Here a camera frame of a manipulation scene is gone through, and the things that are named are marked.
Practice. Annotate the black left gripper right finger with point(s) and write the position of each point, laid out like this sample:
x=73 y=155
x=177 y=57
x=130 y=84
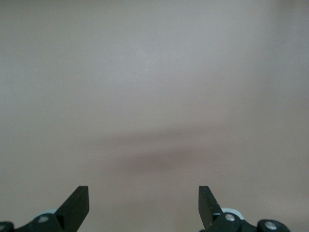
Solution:
x=208 y=212

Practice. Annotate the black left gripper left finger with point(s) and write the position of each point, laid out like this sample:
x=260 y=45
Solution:
x=72 y=212

